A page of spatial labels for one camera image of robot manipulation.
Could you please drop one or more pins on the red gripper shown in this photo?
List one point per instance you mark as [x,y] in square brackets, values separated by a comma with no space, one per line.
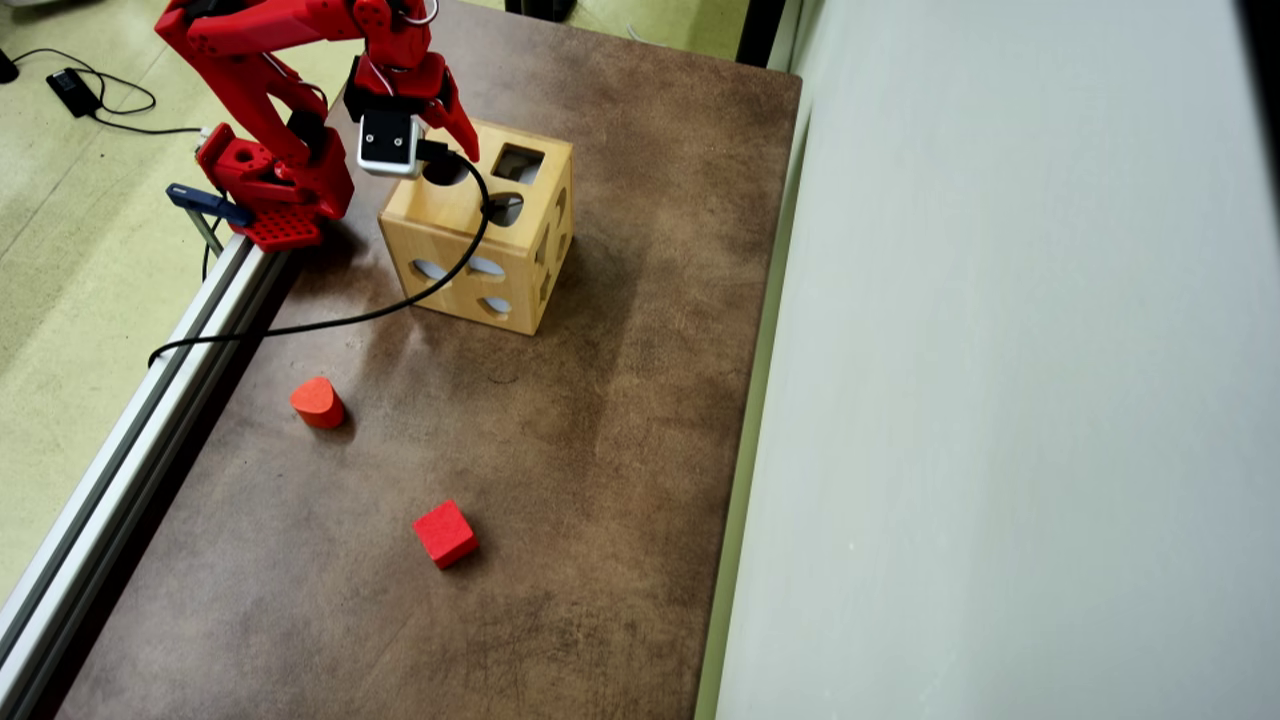
[440,93]

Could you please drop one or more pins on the red robot arm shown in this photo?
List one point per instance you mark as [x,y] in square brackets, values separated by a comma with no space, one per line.
[260,25]

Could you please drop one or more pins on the wooden shape sorter box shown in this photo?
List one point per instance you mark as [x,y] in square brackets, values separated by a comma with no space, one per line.
[455,310]

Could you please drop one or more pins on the black object on floor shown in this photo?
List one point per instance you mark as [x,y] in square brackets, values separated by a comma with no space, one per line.
[540,8]

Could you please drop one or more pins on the blue clamp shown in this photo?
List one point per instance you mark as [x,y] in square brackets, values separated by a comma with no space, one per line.
[205,203]

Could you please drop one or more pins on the orange rounded wooden block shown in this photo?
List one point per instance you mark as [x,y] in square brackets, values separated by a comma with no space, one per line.
[318,402]

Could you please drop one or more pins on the black power adapter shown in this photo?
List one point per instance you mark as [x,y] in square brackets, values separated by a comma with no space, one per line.
[73,92]

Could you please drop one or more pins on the red cube block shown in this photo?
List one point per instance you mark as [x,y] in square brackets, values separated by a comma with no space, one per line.
[445,533]

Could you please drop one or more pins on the small black floor object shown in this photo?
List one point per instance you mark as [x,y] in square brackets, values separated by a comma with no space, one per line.
[7,66]

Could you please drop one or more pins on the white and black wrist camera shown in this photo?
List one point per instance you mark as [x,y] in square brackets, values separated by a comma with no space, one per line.
[388,142]

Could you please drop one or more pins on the dark vertical post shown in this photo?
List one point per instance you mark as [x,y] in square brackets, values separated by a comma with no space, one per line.
[762,30]

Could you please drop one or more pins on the aluminium profile rail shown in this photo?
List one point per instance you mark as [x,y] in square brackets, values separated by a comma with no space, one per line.
[120,470]

